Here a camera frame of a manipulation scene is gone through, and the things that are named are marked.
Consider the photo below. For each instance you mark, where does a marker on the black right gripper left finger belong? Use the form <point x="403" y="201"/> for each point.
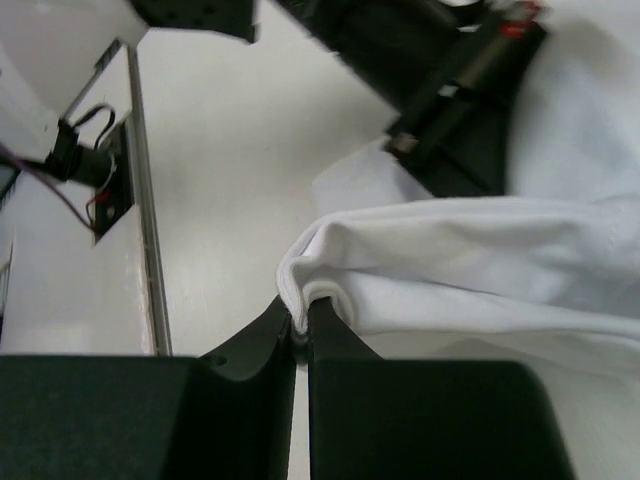
<point x="224" y="415"/>

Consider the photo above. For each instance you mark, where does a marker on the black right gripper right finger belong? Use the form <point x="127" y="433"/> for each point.
<point x="373" y="418"/>

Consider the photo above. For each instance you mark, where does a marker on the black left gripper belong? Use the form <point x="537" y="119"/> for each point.
<point x="451" y="72"/>

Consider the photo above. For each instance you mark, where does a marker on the white fabric skirt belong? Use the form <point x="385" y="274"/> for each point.
<point x="552" y="269"/>

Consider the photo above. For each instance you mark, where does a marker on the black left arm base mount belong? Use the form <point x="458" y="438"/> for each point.
<point x="104" y="167"/>

